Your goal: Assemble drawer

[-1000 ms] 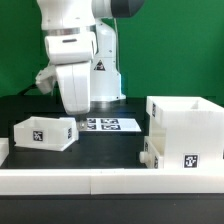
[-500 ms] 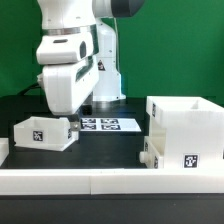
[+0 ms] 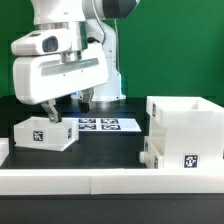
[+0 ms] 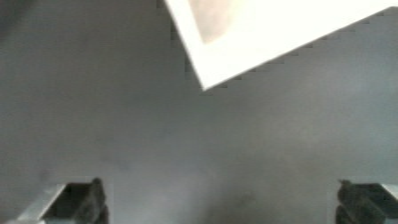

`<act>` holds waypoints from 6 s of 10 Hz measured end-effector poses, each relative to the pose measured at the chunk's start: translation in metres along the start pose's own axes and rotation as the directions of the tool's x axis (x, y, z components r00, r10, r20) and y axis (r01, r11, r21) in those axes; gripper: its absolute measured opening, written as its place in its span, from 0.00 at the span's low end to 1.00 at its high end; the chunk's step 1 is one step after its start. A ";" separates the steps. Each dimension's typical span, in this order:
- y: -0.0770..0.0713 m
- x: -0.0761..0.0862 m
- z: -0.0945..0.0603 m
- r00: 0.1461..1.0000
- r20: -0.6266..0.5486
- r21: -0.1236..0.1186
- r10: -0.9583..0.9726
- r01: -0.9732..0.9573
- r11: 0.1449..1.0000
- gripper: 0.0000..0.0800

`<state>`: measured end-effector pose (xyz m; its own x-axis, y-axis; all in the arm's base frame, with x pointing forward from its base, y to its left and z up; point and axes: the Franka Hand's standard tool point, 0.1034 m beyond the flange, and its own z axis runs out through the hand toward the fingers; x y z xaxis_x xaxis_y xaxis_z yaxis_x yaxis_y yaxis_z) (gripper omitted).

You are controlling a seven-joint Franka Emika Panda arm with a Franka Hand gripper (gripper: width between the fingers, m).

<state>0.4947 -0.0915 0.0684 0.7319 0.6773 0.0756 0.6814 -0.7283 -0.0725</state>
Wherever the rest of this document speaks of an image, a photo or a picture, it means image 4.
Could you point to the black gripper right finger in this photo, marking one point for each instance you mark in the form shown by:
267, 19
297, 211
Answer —
368, 203

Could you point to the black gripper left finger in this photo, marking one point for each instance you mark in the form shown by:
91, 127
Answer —
70, 204

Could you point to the white drawer box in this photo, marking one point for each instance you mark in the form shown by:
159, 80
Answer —
240, 32

